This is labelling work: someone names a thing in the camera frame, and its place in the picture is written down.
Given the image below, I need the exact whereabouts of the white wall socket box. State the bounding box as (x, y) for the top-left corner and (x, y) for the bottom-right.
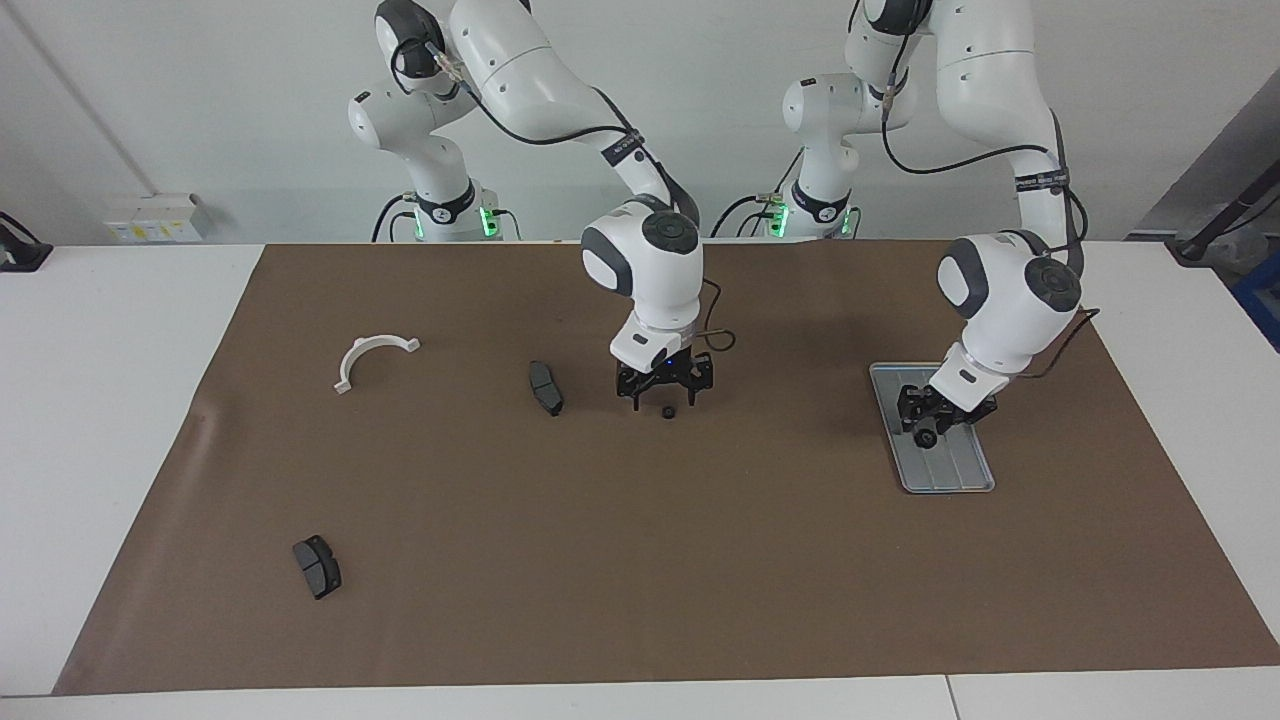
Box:
(103, 193), (213, 244)

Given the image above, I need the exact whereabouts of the black stand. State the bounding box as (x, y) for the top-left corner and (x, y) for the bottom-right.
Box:
(1170, 160), (1280, 263)

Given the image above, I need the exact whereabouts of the long dark brake pad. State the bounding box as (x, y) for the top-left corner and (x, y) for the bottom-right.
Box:
(527, 360), (565, 417)

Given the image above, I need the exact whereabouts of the black base cable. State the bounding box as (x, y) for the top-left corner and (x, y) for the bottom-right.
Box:
(372, 193), (421, 243)
(710, 195), (781, 239)

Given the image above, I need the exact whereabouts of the silver metal tray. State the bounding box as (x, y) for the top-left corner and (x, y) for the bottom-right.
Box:
(868, 362), (997, 494)

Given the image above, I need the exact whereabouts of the black table clamp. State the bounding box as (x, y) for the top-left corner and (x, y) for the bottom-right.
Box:
(0, 212), (53, 273)

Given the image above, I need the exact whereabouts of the brown table mat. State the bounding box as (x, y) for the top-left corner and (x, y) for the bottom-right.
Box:
(52, 240), (1280, 696)

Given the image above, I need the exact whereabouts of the white curved plastic bracket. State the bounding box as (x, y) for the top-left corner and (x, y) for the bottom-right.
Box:
(333, 335), (422, 395)

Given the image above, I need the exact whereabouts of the blue box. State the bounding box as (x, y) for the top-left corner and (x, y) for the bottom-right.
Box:
(1232, 250), (1280, 351)

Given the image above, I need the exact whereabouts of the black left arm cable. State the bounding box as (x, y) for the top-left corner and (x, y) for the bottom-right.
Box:
(850, 0), (1101, 381)

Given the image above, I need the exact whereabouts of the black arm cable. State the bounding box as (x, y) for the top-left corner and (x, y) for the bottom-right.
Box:
(390, 35), (739, 353)
(850, 0), (1101, 381)

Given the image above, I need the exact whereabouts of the grey panel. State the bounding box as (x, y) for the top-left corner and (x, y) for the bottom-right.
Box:
(1128, 95), (1280, 241)

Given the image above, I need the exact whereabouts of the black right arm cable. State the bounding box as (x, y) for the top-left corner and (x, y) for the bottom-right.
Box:
(390, 35), (739, 353)

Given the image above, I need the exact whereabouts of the short dark brake pad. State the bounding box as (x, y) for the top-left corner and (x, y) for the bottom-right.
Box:
(292, 535), (343, 601)

